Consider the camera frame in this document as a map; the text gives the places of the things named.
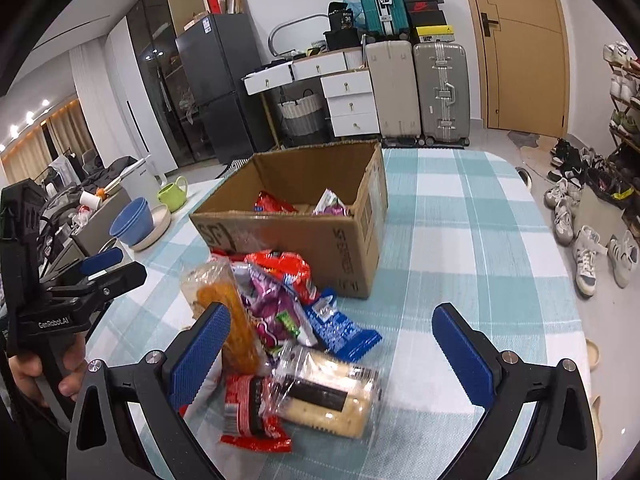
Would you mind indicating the teal checked tablecloth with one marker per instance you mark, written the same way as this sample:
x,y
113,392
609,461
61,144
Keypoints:
x,y
450,240

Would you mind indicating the wooden door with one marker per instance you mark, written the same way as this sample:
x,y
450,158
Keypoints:
x,y
520,60

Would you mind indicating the rows of stored shoes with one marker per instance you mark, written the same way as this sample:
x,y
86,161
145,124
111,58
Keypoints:
x,y
620,52

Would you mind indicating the green mug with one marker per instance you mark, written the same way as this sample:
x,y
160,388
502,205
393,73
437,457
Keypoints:
x,y
172,196

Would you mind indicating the scattered sneakers pile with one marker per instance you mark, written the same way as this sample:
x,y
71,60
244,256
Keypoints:
x,y
585,260

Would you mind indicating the red black shoebox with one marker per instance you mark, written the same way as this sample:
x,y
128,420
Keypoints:
x,y
424,7

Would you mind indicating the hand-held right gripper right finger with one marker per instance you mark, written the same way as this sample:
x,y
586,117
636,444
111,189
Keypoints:
x,y
465,355

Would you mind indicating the grey metal hoop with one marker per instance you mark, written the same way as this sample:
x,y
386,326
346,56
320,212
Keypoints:
x,y
295,18

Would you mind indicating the red biscuit packet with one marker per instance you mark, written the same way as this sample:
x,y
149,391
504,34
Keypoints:
x,y
240,410

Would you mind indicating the purple green snack packet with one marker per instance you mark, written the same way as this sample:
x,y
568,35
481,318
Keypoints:
x,y
330,202

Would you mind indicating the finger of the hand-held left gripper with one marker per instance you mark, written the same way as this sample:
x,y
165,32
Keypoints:
x,y
102,261
122,277

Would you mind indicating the cream cake packet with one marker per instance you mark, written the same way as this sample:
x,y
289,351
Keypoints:
x,y
325,410

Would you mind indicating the grey door mat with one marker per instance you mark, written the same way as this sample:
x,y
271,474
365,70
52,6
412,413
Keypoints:
x,y
522,139

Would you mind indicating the person's left hand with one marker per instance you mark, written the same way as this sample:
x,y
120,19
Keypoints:
x,y
22,370

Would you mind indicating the beige slipper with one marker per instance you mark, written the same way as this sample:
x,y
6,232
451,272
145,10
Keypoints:
x,y
596,420
594,355

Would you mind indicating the blue cookie packet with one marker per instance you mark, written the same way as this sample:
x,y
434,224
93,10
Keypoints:
x,y
335,332

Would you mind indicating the beige suitcase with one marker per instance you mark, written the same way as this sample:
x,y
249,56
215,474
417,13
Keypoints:
x,y
392,90

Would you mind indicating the white drawer dresser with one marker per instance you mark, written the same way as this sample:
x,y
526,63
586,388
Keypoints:
x,y
350,105

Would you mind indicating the blue plastic bag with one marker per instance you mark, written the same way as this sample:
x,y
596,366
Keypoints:
x,y
361,12

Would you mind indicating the small green snack packet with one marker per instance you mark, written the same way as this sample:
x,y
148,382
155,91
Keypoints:
x,y
287,323

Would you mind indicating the red box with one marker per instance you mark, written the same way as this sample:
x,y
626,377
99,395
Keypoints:
x,y
214,1

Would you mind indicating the black storage box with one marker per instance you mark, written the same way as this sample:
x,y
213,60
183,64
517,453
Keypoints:
x,y
342,40

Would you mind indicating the dark glass cabinet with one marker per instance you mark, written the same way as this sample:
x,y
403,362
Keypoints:
x,y
160,70

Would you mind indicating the silver suitcase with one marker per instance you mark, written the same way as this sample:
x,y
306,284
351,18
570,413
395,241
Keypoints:
x,y
440,90

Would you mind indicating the grey woven laundry basket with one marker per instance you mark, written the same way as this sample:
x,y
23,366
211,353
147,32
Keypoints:
x,y
302,117

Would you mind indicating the shiny red snack packet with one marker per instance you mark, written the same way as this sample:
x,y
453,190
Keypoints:
x,y
272,204

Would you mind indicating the orange bread packet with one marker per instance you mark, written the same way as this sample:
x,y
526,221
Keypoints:
x,y
225,290

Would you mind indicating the metal shoe rack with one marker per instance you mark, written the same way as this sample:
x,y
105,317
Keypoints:
x,y
616,132

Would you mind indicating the black pouch bag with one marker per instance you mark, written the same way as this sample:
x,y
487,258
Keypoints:
x,y
340,16

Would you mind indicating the white paper cup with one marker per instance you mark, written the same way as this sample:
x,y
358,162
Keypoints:
x,y
90,200

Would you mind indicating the cream bowl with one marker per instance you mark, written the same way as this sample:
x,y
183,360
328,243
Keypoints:
x,y
157,225

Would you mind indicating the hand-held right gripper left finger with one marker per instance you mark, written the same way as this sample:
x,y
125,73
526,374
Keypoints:
x,y
200,355

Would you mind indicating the brown cardboard box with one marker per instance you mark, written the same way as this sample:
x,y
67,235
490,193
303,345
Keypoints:
x,y
300,240

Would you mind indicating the blue bowl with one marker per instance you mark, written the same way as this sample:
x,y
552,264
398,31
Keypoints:
x,y
130,220

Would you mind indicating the beige curtain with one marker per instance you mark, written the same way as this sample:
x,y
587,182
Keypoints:
x,y
60,135

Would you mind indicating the white kettle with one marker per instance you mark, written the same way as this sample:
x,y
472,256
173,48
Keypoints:
x,y
142,177

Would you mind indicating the yellow striped shoebox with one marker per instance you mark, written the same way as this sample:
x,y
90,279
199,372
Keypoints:
x,y
434,35

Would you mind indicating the dark grey fridge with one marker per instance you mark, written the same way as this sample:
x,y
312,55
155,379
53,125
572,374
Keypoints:
x,y
220,85

